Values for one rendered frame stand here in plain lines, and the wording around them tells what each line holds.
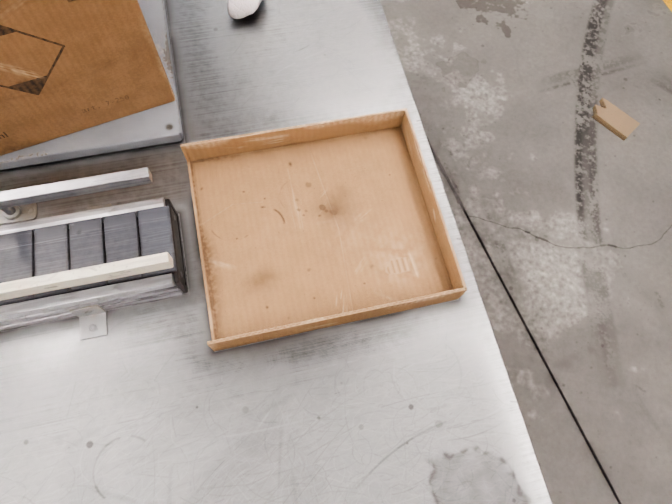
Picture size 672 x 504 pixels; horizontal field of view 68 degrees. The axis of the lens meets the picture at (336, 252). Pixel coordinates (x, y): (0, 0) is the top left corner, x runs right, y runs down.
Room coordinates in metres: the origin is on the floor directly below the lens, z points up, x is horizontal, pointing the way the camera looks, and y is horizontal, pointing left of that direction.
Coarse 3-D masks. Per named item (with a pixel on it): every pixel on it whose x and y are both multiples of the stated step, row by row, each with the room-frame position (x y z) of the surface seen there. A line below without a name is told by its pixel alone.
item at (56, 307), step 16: (112, 208) 0.23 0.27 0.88; (128, 208) 0.23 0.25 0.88; (144, 208) 0.23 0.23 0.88; (16, 224) 0.19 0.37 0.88; (32, 224) 0.20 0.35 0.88; (48, 224) 0.20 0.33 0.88; (176, 224) 0.23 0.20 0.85; (176, 240) 0.21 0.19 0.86; (176, 256) 0.18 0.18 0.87; (176, 272) 0.16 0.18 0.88; (96, 288) 0.13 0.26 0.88; (112, 288) 0.13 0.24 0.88; (128, 288) 0.14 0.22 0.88; (144, 288) 0.14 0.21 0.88; (160, 288) 0.14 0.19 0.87; (176, 288) 0.15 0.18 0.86; (16, 304) 0.10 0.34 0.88; (32, 304) 0.11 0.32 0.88; (48, 304) 0.11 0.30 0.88; (64, 304) 0.11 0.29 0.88; (80, 304) 0.11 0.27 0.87; (112, 304) 0.12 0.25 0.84; (128, 304) 0.13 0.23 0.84; (0, 320) 0.09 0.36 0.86; (16, 320) 0.09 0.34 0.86; (32, 320) 0.09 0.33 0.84; (48, 320) 0.10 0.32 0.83
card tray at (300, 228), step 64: (320, 128) 0.39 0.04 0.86; (384, 128) 0.42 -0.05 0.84; (192, 192) 0.29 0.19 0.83; (256, 192) 0.30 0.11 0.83; (320, 192) 0.31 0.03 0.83; (384, 192) 0.32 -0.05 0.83; (256, 256) 0.21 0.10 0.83; (320, 256) 0.22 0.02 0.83; (384, 256) 0.23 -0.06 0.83; (448, 256) 0.23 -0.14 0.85; (256, 320) 0.13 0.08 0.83; (320, 320) 0.13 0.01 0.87
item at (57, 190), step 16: (96, 176) 0.23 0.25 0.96; (112, 176) 0.23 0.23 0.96; (128, 176) 0.23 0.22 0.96; (144, 176) 0.23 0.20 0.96; (0, 192) 0.20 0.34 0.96; (16, 192) 0.20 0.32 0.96; (32, 192) 0.20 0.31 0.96; (48, 192) 0.20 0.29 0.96; (64, 192) 0.21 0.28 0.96; (80, 192) 0.21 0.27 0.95; (0, 208) 0.18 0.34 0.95
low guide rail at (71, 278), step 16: (144, 256) 0.16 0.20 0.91; (160, 256) 0.17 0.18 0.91; (64, 272) 0.14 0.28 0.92; (80, 272) 0.14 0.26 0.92; (96, 272) 0.14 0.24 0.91; (112, 272) 0.14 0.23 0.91; (128, 272) 0.15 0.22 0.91; (144, 272) 0.15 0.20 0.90; (0, 288) 0.11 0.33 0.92; (16, 288) 0.11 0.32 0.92; (32, 288) 0.12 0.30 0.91; (48, 288) 0.12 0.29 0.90
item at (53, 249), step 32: (64, 224) 0.20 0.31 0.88; (96, 224) 0.21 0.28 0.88; (128, 224) 0.21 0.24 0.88; (160, 224) 0.22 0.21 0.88; (0, 256) 0.15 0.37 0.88; (32, 256) 0.16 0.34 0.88; (64, 256) 0.16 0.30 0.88; (96, 256) 0.17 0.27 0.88; (128, 256) 0.17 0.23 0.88; (64, 288) 0.13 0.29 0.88
